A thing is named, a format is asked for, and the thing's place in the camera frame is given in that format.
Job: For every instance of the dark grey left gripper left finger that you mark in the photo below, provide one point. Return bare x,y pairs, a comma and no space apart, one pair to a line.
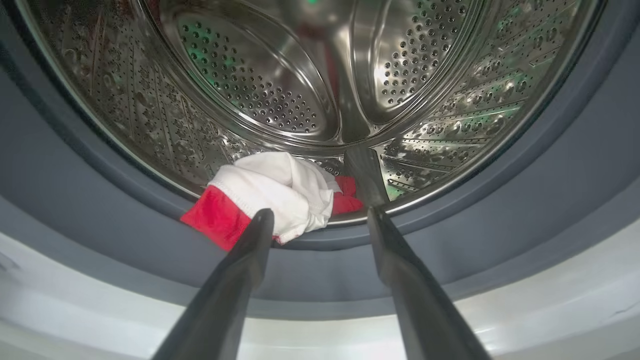
225,300

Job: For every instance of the red and white garment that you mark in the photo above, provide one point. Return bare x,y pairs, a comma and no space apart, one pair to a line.
270,185

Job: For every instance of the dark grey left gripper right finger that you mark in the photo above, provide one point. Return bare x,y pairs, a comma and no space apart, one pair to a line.
420,300

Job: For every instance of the white front-load washing machine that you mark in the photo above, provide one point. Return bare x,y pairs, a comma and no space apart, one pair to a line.
550,200

